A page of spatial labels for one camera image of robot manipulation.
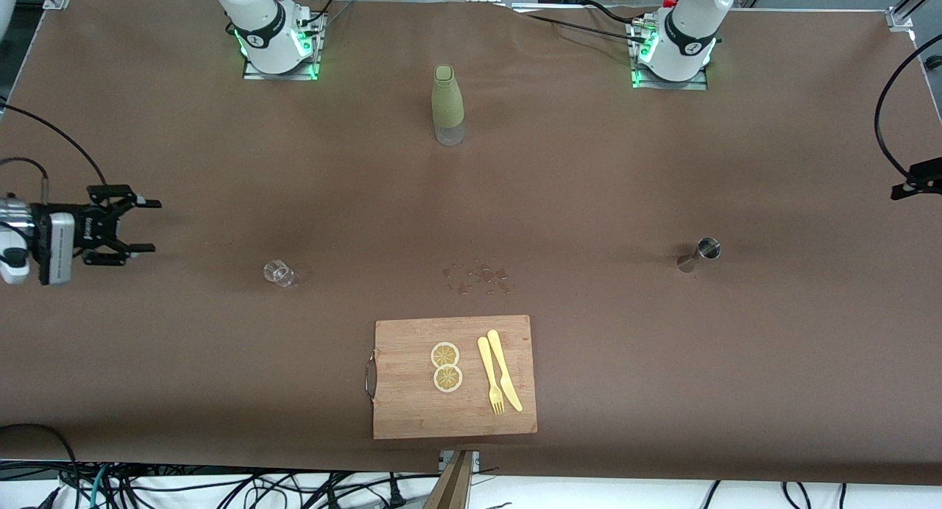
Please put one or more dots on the yellow plastic fork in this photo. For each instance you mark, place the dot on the yellow plastic fork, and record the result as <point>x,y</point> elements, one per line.
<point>490,373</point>

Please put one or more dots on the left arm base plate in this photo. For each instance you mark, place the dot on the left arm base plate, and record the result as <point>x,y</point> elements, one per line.
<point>699,84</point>

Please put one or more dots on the brown wooden beam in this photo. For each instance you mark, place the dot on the brown wooden beam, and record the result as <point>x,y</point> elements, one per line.
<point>452,487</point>

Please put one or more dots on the brown table mat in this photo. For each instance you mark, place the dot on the brown table mat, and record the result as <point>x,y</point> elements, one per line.
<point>147,347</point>

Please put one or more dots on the wooden cutting board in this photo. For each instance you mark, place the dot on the wooden cutting board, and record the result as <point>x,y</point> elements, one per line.
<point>412,406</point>

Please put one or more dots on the clear glass beaker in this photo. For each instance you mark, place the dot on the clear glass beaker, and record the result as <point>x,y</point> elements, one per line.
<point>280,273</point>

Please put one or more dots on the yellow lemon slice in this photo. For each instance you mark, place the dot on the yellow lemon slice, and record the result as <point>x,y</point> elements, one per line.
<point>447,379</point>
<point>445,354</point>

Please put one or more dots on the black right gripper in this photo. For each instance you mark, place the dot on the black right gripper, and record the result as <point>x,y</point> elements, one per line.
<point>90,229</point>

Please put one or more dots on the steel double jigger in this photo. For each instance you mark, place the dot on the steel double jigger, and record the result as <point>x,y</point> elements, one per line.
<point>706,249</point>

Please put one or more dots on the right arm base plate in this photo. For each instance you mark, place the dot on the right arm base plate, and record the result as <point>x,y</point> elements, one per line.
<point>280,76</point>

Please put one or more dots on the yellow plastic knife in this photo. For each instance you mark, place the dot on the yellow plastic knife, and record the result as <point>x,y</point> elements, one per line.
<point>504,369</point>

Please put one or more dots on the spilled liquid puddle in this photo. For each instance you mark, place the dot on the spilled liquid puddle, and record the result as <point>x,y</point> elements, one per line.
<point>482,275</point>

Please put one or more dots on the green sleeved glass bottle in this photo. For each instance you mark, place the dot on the green sleeved glass bottle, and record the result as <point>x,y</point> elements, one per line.
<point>447,101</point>

